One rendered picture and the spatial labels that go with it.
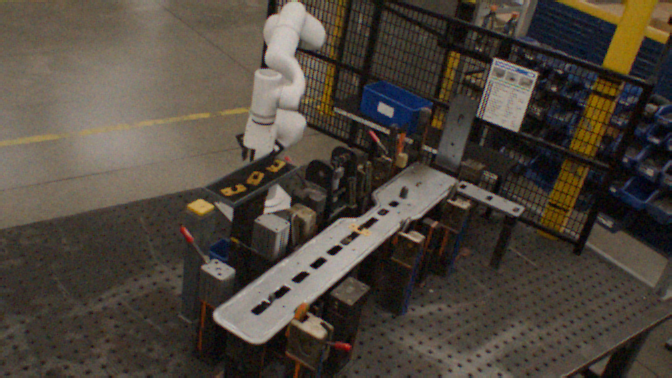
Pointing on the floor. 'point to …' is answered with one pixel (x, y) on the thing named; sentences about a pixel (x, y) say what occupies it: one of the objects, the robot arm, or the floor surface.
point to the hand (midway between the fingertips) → (257, 160)
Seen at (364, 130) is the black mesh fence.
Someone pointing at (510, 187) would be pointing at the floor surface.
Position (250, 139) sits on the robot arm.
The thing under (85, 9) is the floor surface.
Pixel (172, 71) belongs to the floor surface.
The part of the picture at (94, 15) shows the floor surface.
